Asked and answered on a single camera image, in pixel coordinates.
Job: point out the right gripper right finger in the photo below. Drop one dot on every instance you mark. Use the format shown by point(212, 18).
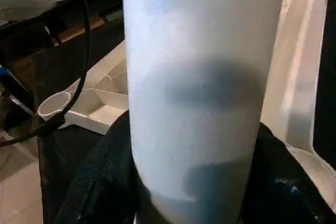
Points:
point(283, 195)

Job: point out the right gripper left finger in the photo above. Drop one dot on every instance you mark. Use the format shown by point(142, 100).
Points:
point(105, 182)

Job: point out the white plastic table leg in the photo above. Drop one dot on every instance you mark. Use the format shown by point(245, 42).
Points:
point(197, 51)

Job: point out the white plastic table top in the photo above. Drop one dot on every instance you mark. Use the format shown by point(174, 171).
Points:
point(296, 64)

